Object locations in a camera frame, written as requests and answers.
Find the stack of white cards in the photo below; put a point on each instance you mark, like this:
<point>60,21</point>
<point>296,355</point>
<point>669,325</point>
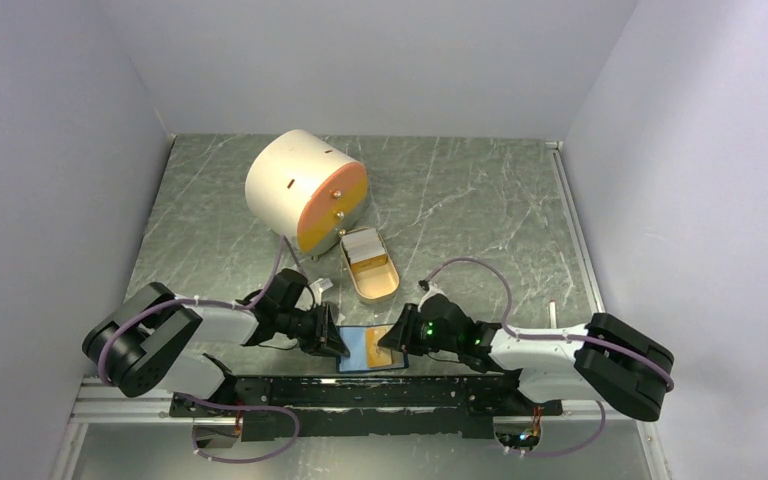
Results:
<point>362,245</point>

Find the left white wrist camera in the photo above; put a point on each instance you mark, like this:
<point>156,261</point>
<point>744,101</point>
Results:
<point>321,285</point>

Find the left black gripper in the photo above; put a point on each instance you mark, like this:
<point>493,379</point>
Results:
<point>324,339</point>

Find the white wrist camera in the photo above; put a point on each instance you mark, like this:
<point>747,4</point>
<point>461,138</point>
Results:
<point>430,290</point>
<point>321,285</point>

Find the black base frame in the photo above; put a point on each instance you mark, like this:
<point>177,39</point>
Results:
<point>277,406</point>

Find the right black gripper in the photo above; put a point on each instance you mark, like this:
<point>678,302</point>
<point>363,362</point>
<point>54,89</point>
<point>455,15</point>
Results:
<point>402,334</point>

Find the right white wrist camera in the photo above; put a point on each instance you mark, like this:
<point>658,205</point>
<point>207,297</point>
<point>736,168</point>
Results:
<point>430,290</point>

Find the tan oval card tray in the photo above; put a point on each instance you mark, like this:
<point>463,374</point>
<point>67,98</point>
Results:
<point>374,280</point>

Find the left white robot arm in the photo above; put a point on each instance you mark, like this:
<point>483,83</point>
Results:
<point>145,343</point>

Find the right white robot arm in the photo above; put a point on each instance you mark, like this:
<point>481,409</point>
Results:
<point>604,359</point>

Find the blue leather card holder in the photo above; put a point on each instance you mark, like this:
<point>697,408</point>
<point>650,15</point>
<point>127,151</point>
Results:
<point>353,337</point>

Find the round white drawer cabinet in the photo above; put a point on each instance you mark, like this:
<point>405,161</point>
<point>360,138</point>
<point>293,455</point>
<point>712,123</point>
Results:
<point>306,190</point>

